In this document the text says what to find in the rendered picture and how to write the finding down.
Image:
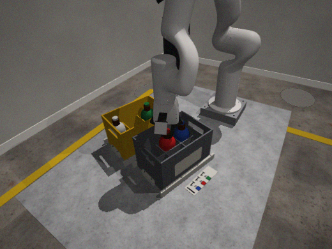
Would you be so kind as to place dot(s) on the white bottle with dark brown cap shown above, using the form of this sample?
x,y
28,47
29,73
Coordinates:
x,y
118,125

